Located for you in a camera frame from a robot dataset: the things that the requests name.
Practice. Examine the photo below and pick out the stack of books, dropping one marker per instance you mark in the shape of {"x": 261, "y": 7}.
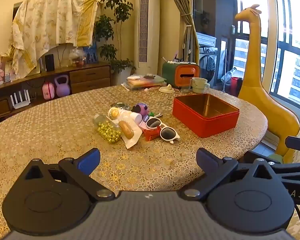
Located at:
{"x": 140, "y": 83}

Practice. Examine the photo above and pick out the glass jar of gold beads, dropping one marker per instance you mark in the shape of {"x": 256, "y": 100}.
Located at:
{"x": 107, "y": 130}

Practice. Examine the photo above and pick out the white washing machine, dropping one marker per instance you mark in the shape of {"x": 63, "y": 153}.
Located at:
{"x": 207, "y": 60}

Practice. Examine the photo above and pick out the striped curtain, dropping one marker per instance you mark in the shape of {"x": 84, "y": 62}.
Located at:
{"x": 182, "y": 7}

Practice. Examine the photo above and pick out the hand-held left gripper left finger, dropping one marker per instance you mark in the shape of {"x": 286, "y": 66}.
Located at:
{"x": 90, "y": 160}

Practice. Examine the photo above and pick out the blue picture frame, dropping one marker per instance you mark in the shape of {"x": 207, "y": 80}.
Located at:
{"x": 92, "y": 54}

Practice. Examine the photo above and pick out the white lid dish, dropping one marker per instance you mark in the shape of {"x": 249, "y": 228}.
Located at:
{"x": 166, "y": 89}

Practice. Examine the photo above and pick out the wooden media cabinet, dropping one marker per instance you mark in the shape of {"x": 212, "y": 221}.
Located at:
{"x": 90, "y": 76}

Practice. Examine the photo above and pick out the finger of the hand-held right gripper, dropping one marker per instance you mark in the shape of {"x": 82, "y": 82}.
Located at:
{"x": 297, "y": 142}
{"x": 294, "y": 168}

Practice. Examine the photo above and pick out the red tin box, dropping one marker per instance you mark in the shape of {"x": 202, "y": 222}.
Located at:
{"x": 205, "y": 125}

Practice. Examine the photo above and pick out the plastic bag of fruit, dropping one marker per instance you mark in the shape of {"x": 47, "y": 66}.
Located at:
{"x": 77, "y": 57}

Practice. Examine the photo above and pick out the potted green plant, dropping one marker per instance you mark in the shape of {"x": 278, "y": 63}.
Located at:
{"x": 115, "y": 7}

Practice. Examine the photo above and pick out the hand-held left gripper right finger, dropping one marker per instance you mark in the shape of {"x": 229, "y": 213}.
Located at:
{"x": 206, "y": 161}

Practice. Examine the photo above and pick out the small red box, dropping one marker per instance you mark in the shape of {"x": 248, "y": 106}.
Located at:
{"x": 150, "y": 134}

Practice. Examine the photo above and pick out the small purple case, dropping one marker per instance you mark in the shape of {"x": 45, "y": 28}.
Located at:
{"x": 144, "y": 120}

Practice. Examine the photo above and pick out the yellow giraffe figure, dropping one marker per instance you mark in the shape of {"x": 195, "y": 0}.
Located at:
{"x": 256, "y": 80}

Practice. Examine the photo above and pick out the pale green cup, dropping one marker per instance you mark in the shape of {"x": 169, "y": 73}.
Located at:
{"x": 198, "y": 85}

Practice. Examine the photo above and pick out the clear drinking glass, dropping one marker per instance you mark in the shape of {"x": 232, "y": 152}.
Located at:
{"x": 186, "y": 87}

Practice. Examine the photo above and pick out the purple round toy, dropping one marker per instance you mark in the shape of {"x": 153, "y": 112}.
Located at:
{"x": 142, "y": 108}

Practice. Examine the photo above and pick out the white sunglasses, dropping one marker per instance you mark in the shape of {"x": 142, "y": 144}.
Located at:
{"x": 168, "y": 133}

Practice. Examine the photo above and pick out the white tower air conditioner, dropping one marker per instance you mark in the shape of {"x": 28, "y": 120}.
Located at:
{"x": 147, "y": 25}

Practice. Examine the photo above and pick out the purple kettlebell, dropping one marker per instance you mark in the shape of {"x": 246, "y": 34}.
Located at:
{"x": 62, "y": 88}

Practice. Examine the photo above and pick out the metal nail clipper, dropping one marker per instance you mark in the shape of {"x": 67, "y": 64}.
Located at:
{"x": 158, "y": 115}

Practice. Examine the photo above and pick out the red bin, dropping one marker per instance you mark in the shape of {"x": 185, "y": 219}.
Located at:
{"x": 236, "y": 86}

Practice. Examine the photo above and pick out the white bottle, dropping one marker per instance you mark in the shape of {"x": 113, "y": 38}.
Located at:
{"x": 130, "y": 117}

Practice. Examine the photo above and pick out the round metal tin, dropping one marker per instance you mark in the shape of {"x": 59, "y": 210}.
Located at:
{"x": 120, "y": 105}

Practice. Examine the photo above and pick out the white router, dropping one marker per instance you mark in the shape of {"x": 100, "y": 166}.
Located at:
{"x": 20, "y": 102}

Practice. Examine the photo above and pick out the packaged sausage bread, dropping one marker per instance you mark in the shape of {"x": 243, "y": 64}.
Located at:
{"x": 127, "y": 130}

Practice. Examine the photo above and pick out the white stick appliance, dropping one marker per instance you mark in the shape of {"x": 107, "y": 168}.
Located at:
{"x": 228, "y": 76}

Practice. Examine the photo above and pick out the covered television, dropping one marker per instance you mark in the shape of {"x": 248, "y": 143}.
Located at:
{"x": 16, "y": 11}

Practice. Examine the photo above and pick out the dark plastic bag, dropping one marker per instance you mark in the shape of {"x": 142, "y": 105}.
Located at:
{"x": 151, "y": 76}

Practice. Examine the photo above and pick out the pale green chair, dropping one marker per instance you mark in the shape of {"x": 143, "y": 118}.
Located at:
{"x": 276, "y": 158}

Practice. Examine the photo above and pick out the floral cloth cover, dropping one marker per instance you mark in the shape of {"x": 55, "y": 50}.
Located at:
{"x": 52, "y": 17}

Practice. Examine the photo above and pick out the green and orange tissue box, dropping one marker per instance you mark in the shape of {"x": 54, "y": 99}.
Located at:
{"x": 172, "y": 73}

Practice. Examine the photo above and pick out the large window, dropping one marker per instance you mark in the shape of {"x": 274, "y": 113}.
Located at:
{"x": 299, "y": 55}

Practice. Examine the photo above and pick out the black speaker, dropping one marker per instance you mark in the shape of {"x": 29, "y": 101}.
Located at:
{"x": 50, "y": 62}

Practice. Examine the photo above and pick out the white plastic bag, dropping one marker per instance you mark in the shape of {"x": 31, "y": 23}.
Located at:
{"x": 133, "y": 76}

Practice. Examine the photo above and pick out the small pink case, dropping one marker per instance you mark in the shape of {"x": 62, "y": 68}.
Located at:
{"x": 49, "y": 91}

